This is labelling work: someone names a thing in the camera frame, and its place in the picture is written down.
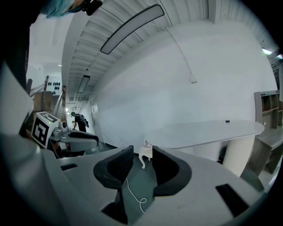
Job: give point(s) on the white oval table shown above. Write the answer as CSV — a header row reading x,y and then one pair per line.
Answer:
x,y
205,132

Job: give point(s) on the short ceiling light panel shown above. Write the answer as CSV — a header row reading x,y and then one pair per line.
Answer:
x,y
84,83

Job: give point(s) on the black head-worn camera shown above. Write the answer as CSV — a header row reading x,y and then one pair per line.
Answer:
x,y
91,6

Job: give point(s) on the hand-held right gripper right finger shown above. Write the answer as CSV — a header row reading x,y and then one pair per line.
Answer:
x,y
170,172

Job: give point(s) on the wooden shelf unit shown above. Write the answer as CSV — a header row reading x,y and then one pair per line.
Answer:
x,y
268,108

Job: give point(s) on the long ceiling light panel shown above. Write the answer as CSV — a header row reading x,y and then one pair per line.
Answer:
x,y
132,28

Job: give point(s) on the wooden staircase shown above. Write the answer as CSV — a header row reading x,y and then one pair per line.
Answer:
x,y
47,99

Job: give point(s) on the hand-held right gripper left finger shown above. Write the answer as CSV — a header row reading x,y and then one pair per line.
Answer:
x,y
115,167

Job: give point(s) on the grey wooden desk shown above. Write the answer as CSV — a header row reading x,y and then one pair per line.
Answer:
x,y
268,143

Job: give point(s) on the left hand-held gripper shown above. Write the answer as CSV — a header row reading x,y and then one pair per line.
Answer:
x,y
66,138

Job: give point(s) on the white curved-leg stool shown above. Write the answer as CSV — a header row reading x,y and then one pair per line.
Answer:
x,y
146,152

